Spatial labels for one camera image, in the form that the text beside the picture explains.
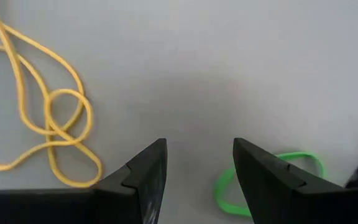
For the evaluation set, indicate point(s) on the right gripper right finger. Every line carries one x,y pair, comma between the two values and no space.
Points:
266,186

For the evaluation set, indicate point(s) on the yellow rubber band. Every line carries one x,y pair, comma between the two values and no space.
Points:
18,77
73,183

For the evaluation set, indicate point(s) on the grey table mat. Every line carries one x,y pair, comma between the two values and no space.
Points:
197,77

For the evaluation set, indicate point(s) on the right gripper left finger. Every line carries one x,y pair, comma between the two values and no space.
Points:
145,189

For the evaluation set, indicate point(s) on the green rubber band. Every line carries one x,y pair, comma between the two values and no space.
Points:
232,210

